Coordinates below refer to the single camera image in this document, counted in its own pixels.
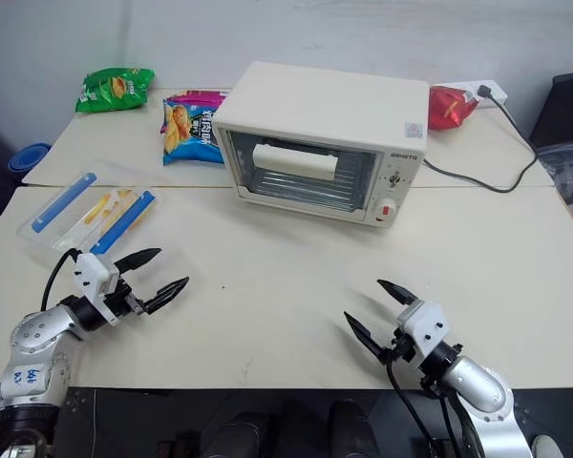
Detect cream toaster oven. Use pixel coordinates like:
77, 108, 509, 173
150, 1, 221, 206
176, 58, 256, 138
211, 60, 432, 229

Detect white power strip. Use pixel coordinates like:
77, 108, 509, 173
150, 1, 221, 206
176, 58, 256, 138
437, 78, 509, 111

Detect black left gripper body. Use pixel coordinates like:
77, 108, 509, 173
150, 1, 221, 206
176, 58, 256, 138
103, 280, 150, 319

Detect black power cable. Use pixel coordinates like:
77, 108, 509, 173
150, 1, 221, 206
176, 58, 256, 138
422, 93, 541, 195

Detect green chip bag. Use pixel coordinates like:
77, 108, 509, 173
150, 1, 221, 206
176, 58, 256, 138
74, 66, 156, 115

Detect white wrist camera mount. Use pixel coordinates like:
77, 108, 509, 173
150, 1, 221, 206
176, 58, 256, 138
73, 252, 121, 326
394, 300, 450, 360

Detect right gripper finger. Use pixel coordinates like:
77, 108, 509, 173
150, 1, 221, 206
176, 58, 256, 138
343, 311, 389, 364
377, 279, 419, 307

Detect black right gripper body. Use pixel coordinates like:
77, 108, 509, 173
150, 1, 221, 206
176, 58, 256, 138
383, 328, 418, 367

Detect clear container with blue clips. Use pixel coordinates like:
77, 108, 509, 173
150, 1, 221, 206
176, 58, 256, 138
15, 158, 161, 264

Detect blue container clip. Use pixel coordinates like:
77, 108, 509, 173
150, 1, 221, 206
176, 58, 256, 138
32, 172, 98, 234
89, 190, 156, 255

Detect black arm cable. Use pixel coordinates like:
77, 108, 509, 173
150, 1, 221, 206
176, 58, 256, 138
386, 361, 465, 458
41, 247, 83, 312

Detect blue chip bag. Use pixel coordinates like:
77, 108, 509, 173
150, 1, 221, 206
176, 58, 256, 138
159, 90, 228, 167

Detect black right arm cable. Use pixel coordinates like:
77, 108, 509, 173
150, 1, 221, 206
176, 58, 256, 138
386, 361, 465, 458

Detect yellow french fries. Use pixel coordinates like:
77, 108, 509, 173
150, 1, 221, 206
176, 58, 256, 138
82, 188, 136, 226

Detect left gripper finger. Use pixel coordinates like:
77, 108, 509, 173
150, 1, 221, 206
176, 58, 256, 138
113, 247, 163, 275
139, 275, 191, 316

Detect cream oven door handle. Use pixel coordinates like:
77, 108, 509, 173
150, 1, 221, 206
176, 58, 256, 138
252, 143, 338, 182

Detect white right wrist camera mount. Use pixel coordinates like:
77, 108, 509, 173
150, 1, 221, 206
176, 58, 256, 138
394, 300, 450, 360

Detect blue bowl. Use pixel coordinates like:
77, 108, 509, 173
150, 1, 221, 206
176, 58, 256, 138
7, 141, 53, 173

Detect red snack bag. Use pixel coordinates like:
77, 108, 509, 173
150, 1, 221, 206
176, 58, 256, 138
428, 85, 480, 133

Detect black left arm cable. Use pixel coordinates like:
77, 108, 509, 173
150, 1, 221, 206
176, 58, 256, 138
41, 247, 83, 312

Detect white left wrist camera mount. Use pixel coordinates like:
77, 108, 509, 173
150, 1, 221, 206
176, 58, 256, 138
73, 252, 121, 326

